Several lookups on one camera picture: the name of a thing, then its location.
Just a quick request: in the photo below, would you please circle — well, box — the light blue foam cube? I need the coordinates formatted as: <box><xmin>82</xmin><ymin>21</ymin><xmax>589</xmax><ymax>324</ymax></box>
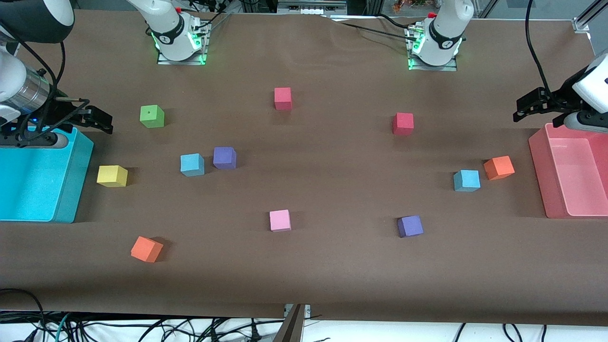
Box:
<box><xmin>180</xmin><ymin>153</ymin><xmax>205</xmax><ymax>177</ymax></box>
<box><xmin>453</xmin><ymin>170</ymin><xmax>481</xmax><ymax>192</ymax></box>

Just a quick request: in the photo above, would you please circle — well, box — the green foam cube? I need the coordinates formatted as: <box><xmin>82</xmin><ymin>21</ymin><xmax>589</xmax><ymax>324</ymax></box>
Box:
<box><xmin>140</xmin><ymin>105</ymin><xmax>165</xmax><ymax>129</ymax></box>

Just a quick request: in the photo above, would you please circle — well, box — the yellow foam cube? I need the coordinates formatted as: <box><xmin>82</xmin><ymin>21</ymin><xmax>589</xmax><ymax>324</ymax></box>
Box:
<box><xmin>97</xmin><ymin>165</ymin><xmax>128</xmax><ymax>188</ymax></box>

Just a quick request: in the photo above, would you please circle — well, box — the orange foam cube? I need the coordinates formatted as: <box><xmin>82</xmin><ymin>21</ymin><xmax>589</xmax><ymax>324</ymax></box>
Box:
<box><xmin>484</xmin><ymin>156</ymin><xmax>515</xmax><ymax>181</ymax></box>
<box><xmin>131</xmin><ymin>236</ymin><xmax>164</xmax><ymax>263</ymax></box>

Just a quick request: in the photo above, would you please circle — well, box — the cyan plastic bin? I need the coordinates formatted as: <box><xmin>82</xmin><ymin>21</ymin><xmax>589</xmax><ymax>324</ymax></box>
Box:
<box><xmin>0</xmin><ymin>127</ymin><xmax>94</xmax><ymax>224</ymax></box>

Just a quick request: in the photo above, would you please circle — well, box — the pink plastic bin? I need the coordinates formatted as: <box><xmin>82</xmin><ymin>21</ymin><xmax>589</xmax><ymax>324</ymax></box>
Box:
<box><xmin>528</xmin><ymin>123</ymin><xmax>608</xmax><ymax>219</ymax></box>

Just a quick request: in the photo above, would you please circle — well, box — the purple foam cube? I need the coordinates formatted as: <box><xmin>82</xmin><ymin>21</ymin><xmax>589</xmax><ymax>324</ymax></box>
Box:
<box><xmin>397</xmin><ymin>215</ymin><xmax>424</xmax><ymax>238</ymax></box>
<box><xmin>213</xmin><ymin>147</ymin><xmax>237</xmax><ymax>170</ymax></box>

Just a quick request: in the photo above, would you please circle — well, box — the red foam cube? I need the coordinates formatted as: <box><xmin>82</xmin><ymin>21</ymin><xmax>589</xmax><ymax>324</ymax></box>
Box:
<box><xmin>392</xmin><ymin>113</ymin><xmax>414</xmax><ymax>136</ymax></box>
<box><xmin>274</xmin><ymin>87</ymin><xmax>293</xmax><ymax>111</ymax></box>

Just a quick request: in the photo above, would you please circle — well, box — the orange background clutter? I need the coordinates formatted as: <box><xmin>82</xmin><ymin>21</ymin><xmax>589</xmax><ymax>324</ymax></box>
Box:
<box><xmin>392</xmin><ymin>0</ymin><xmax>430</xmax><ymax>12</ymax></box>

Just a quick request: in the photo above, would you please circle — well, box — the pink foam cube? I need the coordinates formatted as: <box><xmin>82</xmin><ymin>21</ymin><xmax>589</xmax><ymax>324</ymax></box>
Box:
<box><xmin>269</xmin><ymin>209</ymin><xmax>292</xmax><ymax>232</ymax></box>

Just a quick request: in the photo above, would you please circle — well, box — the grey equipment box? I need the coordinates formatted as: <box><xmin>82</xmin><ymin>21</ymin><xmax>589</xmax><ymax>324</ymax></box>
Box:
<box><xmin>278</xmin><ymin>0</ymin><xmax>347</xmax><ymax>15</ymax></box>

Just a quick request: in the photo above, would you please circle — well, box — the brown paper table cover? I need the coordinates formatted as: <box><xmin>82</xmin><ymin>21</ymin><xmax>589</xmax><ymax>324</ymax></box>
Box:
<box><xmin>0</xmin><ymin>9</ymin><xmax>608</xmax><ymax>326</ymax></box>

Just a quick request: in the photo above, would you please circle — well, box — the dark brown beam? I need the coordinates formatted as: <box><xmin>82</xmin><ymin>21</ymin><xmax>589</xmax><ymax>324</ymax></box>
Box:
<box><xmin>273</xmin><ymin>305</ymin><xmax>304</xmax><ymax>342</ymax></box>

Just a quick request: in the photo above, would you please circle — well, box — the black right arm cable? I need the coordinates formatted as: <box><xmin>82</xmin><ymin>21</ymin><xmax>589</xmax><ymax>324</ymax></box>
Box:
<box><xmin>19</xmin><ymin>40</ymin><xmax>91</xmax><ymax>143</ymax></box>

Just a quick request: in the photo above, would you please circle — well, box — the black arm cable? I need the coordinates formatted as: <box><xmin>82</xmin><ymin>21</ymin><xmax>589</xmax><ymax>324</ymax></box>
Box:
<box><xmin>525</xmin><ymin>0</ymin><xmax>551</xmax><ymax>93</ymax></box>
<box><xmin>19</xmin><ymin>40</ymin><xmax>91</xmax><ymax>143</ymax></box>

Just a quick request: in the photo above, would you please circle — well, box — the aluminium frame profile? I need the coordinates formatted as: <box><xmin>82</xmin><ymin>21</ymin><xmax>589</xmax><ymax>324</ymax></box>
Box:
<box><xmin>572</xmin><ymin>0</ymin><xmax>608</xmax><ymax>33</ymax></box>

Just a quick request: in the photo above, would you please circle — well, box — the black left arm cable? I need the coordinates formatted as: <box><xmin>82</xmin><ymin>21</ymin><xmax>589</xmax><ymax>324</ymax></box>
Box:
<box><xmin>525</xmin><ymin>0</ymin><xmax>551</xmax><ymax>93</ymax></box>

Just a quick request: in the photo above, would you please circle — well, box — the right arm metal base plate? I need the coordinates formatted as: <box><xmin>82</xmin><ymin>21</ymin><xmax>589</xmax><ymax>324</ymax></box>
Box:
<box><xmin>157</xmin><ymin>21</ymin><xmax>210</xmax><ymax>66</ymax></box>

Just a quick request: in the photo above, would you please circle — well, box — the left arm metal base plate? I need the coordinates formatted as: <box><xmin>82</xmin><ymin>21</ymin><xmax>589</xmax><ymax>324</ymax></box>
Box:
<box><xmin>406</xmin><ymin>26</ymin><xmax>459</xmax><ymax>72</ymax></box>

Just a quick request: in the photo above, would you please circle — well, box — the black cable on table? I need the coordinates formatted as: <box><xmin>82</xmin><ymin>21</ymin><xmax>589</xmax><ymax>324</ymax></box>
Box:
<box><xmin>378</xmin><ymin>13</ymin><xmax>419</xmax><ymax>29</ymax></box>
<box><xmin>323</xmin><ymin>17</ymin><xmax>415</xmax><ymax>38</ymax></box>

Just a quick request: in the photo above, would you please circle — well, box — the black looped floor cable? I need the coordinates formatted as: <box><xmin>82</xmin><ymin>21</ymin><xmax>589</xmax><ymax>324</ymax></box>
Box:
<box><xmin>0</xmin><ymin>288</ymin><xmax>47</xmax><ymax>342</ymax></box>

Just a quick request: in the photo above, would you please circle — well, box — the teal floor cable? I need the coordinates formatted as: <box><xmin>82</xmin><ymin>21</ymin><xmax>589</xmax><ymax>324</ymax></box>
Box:
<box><xmin>54</xmin><ymin>312</ymin><xmax>73</xmax><ymax>342</ymax></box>

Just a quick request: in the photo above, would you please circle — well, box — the black tangled floor cable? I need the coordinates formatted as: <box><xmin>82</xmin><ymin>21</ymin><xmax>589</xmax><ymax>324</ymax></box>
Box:
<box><xmin>66</xmin><ymin>316</ymin><xmax>285</xmax><ymax>342</ymax></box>

